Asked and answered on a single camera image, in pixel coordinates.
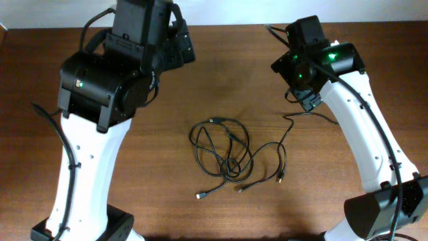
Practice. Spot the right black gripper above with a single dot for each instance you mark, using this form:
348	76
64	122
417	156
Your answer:
309	99

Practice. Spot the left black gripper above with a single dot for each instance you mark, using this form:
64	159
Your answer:
175	59

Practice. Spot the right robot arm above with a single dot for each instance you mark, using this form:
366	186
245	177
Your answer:
319	71

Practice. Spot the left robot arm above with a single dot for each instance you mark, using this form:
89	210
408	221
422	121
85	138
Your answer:
102	86

